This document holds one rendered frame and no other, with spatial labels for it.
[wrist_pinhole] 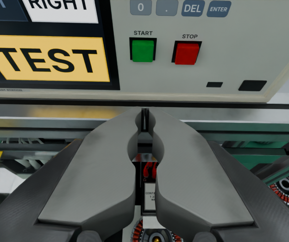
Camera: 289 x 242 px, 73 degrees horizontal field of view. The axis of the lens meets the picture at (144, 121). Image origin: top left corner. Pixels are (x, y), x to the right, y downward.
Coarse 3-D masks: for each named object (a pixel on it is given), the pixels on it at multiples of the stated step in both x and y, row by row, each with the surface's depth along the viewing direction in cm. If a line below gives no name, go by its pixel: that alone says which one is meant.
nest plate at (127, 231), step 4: (136, 208) 47; (140, 208) 47; (136, 212) 46; (140, 212) 46; (136, 216) 46; (140, 216) 46; (136, 220) 45; (132, 224) 45; (124, 228) 44; (128, 228) 44; (132, 228) 44; (124, 232) 44; (128, 232) 44; (148, 232) 44; (164, 232) 44; (124, 236) 43; (128, 236) 43; (164, 236) 44; (124, 240) 43; (128, 240) 43; (144, 240) 43; (168, 240) 43
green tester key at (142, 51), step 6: (132, 42) 16; (138, 42) 16; (144, 42) 16; (150, 42) 16; (132, 48) 16; (138, 48) 16; (144, 48) 16; (150, 48) 16; (132, 54) 17; (138, 54) 17; (144, 54) 17; (150, 54) 17; (138, 60) 17; (144, 60) 17; (150, 60) 17
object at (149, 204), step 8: (152, 168) 46; (144, 184) 41; (152, 184) 41; (144, 192) 40; (152, 192) 40; (144, 200) 39; (152, 200) 39; (144, 208) 38; (152, 208) 39; (144, 216) 41; (152, 216) 41; (144, 224) 41; (152, 224) 41; (160, 224) 41
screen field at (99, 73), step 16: (0, 48) 17; (16, 48) 17; (32, 48) 17; (48, 48) 17; (64, 48) 17; (80, 48) 17; (96, 48) 17; (0, 64) 18; (16, 64) 18; (32, 64) 18; (48, 64) 18; (64, 64) 18; (80, 64) 18; (96, 64) 18; (48, 80) 20; (64, 80) 20; (80, 80) 20; (96, 80) 20
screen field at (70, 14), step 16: (0, 0) 14; (16, 0) 14; (32, 0) 14; (48, 0) 14; (64, 0) 14; (80, 0) 14; (0, 16) 14; (16, 16) 14; (32, 16) 14; (48, 16) 14; (64, 16) 14; (80, 16) 14; (96, 16) 14
